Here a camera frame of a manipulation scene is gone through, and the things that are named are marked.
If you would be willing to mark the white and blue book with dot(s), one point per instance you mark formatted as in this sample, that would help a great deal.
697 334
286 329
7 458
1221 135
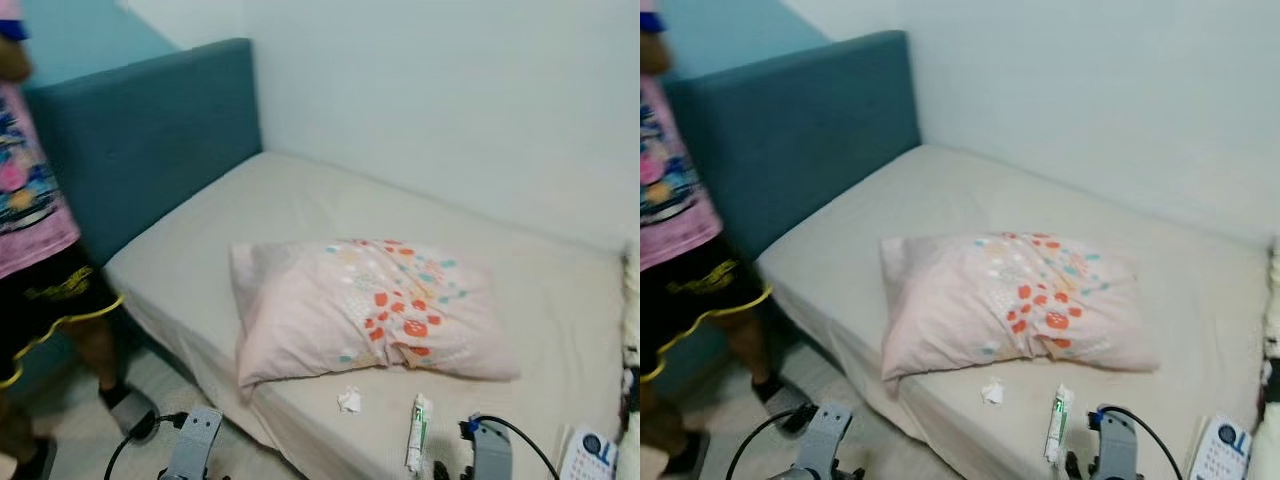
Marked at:
590 458
1222 452

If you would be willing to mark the pink floral pillow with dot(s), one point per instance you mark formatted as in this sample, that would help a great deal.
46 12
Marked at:
330 310
1000 300

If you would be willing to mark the person in pink shirt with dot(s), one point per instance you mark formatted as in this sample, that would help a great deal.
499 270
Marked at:
670 200
30 200

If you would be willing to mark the white and green tube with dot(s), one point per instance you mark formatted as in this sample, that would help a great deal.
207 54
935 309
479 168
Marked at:
418 432
1058 423

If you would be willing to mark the crumpled white tissue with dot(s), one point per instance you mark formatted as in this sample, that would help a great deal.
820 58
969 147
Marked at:
992 392
349 401

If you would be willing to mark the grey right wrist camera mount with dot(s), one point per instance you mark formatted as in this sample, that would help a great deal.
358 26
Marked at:
1115 448
490 450

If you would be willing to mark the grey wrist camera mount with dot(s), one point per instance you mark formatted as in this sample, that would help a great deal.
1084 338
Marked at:
825 440
490 450
192 445
1115 448

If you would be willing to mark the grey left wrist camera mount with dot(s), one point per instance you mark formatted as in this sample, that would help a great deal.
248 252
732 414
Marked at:
825 440
192 445

